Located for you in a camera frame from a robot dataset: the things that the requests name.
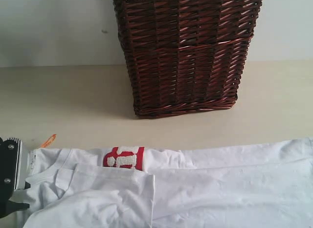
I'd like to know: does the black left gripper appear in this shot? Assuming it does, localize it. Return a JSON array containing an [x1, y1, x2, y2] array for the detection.
[[0, 186, 30, 217]]

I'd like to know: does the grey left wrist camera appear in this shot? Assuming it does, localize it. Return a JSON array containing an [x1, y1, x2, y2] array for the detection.
[[0, 137, 30, 194]]

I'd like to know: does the white t-shirt red logo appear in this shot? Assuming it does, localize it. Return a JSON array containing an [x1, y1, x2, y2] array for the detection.
[[15, 137, 313, 228]]

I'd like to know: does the dark red wicker basket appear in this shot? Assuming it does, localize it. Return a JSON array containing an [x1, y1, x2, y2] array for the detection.
[[113, 0, 263, 118]]

